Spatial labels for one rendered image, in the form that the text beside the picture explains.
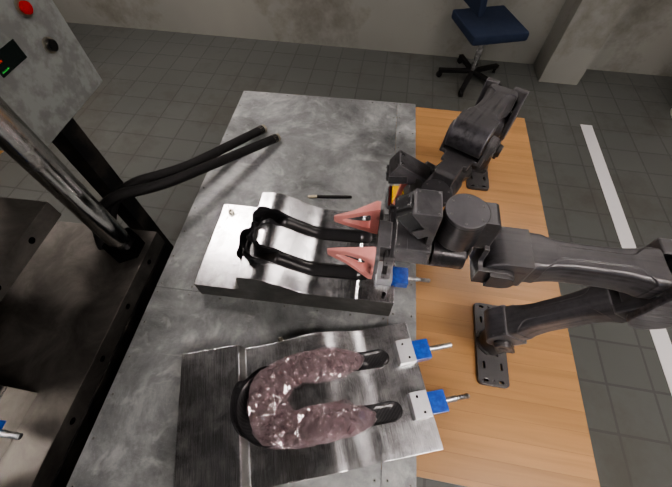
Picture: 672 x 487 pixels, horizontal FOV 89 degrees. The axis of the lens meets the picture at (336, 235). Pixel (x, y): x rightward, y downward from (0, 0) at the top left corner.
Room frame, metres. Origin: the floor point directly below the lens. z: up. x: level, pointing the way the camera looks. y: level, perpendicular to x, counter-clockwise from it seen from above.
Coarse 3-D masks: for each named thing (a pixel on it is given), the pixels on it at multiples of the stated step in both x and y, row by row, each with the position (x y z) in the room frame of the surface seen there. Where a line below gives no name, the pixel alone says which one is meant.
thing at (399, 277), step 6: (378, 264) 0.39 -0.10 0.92; (378, 270) 0.37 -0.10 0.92; (396, 270) 0.38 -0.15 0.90; (402, 270) 0.38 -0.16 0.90; (378, 276) 0.35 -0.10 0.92; (390, 276) 0.35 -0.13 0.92; (396, 276) 0.36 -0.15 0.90; (402, 276) 0.36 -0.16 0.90; (408, 276) 0.37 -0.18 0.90; (414, 276) 0.37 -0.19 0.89; (378, 282) 0.35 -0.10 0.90; (384, 282) 0.35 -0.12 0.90; (390, 282) 0.34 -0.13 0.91; (396, 282) 0.35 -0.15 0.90; (402, 282) 0.35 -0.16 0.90
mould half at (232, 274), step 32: (224, 224) 0.54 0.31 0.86; (320, 224) 0.53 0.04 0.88; (224, 256) 0.44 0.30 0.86; (320, 256) 0.43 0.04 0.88; (224, 288) 0.35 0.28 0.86; (256, 288) 0.34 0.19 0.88; (288, 288) 0.33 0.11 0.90; (320, 288) 0.34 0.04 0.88; (352, 288) 0.34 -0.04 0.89; (384, 288) 0.34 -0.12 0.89
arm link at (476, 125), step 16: (496, 80) 0.68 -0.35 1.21; (480, 96) 0.67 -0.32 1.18; (496, 96) 0.60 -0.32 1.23; (512, 96) 0.62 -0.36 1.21; (464, 112) 0.52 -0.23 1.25; (480, 112) 0.52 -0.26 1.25; (496, 112) 0.54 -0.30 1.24; (512, 112) 0.63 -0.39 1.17; (464, 128) 0.47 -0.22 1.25; (480, 128) 0.47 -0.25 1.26; (496, 128) 0.49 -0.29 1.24; (448, 144) 0.47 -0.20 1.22; (464, 144) 0.46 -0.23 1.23; (480, 144) 0.44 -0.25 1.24
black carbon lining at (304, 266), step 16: (256, 224) 0.49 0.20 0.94; (288, 224) 0.51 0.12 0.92; (304, 224) 0.52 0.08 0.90; (240, 240) 0.47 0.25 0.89; (256, 240) 0.44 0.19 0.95; (336, 240) 0.48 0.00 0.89; (352, 240) 0.48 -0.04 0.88; (368, 240) 0.47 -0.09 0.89; (240, 256) 0.42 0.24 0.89; (256, 256) 0.43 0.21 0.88; (272, 256) 0.41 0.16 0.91; (288, 256) 0.41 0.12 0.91; (304, 272) 0.38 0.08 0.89; (320, 272) 0.39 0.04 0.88; (336, 272) 0.38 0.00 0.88; (352, 272) 0.38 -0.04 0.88
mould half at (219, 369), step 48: (336, 336) 0.22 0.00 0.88; (384, 336) 0.23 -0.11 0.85; (192, 384) 0.12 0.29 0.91; (336, 384) 0.12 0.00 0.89; (384, 384) 0.13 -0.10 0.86; (192, 432) 0.03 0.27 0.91; (384, 432) 0.04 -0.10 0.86; (432, 432) 0.04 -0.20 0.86; (192, 480) -0.04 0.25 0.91; (240, 480) -0.04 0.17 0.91; (288, 480) -0.04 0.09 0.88
